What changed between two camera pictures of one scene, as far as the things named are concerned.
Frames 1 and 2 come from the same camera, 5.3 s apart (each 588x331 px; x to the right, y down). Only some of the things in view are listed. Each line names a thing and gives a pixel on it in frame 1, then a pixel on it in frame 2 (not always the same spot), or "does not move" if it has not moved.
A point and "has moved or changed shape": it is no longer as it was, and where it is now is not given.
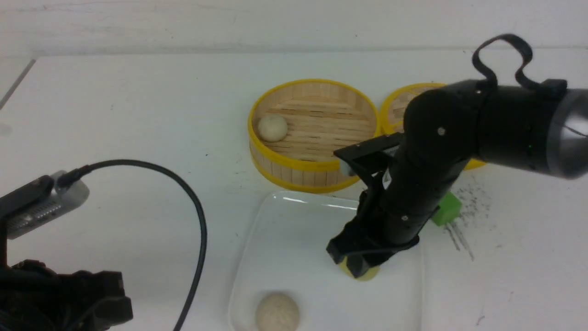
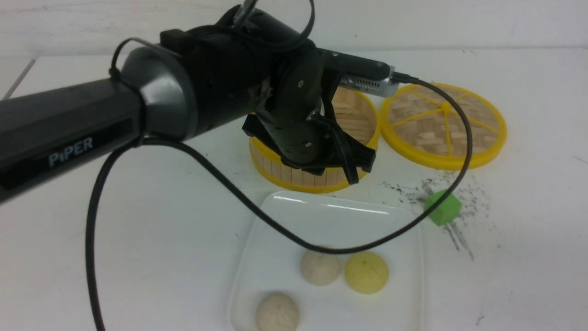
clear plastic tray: x=284 y=250 does not move
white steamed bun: x=272 y=128 has moved or changed shape
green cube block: x=450 y=208 does not move
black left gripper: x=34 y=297 -> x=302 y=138
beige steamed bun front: x=277 y=311 does not move
